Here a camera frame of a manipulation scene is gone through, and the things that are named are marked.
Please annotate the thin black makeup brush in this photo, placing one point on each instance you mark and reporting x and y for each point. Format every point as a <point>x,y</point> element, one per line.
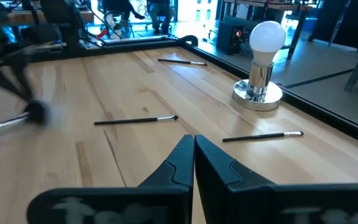
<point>253,137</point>
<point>179,61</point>
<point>126,120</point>

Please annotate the person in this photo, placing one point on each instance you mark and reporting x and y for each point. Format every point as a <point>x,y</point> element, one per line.
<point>160,12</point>
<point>123,7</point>

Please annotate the white bulb chrome lamp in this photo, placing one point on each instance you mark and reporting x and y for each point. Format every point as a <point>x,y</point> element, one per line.
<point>267,37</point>

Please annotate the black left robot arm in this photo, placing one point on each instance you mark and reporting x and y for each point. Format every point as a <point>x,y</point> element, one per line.
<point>61,18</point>

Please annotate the black box on floor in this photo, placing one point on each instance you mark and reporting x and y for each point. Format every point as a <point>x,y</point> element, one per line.
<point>228,39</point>

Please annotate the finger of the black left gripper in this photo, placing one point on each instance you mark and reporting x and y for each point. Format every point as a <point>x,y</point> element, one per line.
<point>2,85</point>
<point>25,81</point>

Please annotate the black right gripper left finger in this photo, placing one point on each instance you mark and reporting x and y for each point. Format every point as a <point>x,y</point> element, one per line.
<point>154,202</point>

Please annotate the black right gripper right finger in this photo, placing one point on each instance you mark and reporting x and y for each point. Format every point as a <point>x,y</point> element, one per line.
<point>228,202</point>

